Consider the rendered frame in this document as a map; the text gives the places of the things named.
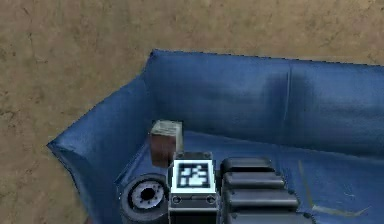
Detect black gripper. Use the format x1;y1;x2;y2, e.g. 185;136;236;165
119;173;171;224

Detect brown grey box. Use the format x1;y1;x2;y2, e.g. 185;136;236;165
148;119;185;169

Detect blue sofa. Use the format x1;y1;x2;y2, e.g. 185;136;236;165
46;49;384;224

